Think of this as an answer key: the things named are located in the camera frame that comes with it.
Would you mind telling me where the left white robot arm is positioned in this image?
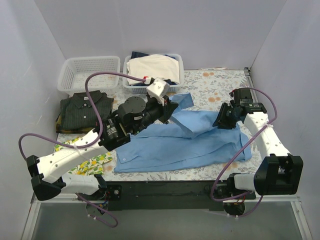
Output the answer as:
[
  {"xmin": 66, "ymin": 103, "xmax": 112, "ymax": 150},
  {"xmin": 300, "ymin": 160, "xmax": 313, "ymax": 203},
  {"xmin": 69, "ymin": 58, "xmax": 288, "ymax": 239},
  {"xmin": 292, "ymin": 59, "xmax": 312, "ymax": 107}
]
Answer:
[{"xmin": 26, "ymin": 95, "xmax": 179, "ymax": 201}]

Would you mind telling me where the navy folded garment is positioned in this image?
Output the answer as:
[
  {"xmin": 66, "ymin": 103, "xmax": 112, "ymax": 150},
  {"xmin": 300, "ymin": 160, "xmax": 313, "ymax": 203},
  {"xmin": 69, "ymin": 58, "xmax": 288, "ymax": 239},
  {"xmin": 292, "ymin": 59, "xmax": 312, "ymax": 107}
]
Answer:
[{"xmin": 130, "ymin": 51, "xmax": 177, "ymax": 87}]

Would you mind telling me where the light blue long sleeve shirt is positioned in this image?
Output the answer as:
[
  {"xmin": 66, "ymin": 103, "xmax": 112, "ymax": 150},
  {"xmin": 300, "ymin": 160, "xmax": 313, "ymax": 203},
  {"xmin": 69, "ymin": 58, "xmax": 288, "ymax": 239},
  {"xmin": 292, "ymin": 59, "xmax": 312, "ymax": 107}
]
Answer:
[{"xmin": 114, "ymin": 93, "xmax": 248, "ymax": 173}]

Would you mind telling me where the white plastic basket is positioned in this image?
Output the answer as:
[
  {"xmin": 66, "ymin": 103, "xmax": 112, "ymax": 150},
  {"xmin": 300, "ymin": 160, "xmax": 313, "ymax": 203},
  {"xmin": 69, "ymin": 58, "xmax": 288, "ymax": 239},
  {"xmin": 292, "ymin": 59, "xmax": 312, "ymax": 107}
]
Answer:
[
  {"xmin": 122, "ymin": 53, "xmax": 185, "ymax": 94},
  {"xmin": 57, "ymin": 56, "xmax": 121, "ymax": 96}
]

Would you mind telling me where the dark striped folded shirt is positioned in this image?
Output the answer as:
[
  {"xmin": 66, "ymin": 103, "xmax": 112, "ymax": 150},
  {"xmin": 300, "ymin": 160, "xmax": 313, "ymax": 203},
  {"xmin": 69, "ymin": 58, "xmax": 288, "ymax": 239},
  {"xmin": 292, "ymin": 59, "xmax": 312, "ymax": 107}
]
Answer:
[{"xmin": 60, "ymin": 90, "xmax": 114, "ymax": 130}]

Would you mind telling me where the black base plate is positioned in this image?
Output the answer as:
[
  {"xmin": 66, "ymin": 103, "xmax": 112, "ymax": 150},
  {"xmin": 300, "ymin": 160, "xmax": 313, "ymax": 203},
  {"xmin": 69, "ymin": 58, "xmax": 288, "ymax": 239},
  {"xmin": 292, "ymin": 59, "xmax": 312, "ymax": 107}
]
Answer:
[{"xmin": 77, "ymin": 180, "xmax": 257, "ymax": 211}]

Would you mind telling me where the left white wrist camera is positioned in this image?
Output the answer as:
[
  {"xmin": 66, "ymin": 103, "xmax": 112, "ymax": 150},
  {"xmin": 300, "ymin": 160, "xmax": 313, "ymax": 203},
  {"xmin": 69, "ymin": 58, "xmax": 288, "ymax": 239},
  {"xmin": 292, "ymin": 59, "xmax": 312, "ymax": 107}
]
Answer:
[{"xmin": 144, "ymin": 77, "xmax": 170, "ymax": 106}]

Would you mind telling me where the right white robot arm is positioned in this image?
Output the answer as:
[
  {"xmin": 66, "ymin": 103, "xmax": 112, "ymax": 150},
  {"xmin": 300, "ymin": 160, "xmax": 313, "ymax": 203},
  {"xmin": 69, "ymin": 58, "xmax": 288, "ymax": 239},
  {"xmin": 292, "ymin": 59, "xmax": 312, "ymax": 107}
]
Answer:
[{"xmin": 210, "ymin": 87, "xmax": 304, "ymax": 202}]

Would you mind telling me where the right white plastic basket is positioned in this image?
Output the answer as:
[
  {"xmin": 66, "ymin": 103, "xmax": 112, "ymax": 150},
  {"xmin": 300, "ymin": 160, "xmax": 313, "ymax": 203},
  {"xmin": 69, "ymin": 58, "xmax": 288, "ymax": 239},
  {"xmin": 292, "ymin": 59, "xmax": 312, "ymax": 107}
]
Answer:
[{"xmin": 122, "ymin": 53, "xmax": 185, "ymax": 94}]

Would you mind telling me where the floral table mat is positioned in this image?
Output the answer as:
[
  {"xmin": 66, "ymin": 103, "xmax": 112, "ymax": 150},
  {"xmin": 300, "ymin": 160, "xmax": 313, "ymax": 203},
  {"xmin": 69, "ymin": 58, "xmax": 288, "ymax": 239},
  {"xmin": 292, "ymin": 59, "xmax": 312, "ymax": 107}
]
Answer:
[{"xmin": 46, "ymin": 69, "xmax": 280, "ymax": 182}]

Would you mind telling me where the lemon print folded shirt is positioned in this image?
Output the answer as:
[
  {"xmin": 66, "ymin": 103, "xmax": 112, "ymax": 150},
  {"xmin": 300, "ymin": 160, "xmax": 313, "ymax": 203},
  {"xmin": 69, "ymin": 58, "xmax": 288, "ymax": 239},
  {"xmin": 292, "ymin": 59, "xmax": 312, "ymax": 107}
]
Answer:
[{"xmin": 67, "ymin": 152, "xmax": 113, "ymax": 176}]

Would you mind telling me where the left white plastic basket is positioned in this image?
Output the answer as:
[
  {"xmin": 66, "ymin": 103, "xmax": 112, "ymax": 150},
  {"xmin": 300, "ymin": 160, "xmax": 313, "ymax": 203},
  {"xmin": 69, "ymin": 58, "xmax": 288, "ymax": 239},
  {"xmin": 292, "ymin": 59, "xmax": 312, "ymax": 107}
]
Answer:
[{"xmin": 57, "ymin": 56, "xmax": 121, "ymax": 96}]

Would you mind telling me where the cream folded garment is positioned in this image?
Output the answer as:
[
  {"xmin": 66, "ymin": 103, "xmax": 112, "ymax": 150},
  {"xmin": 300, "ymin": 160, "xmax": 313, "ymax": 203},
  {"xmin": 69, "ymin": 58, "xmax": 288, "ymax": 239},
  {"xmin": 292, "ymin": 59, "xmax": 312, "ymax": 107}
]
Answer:
[{"xmin": 126, "ymin": 54, "xmax": 180, "ymax": 84}]

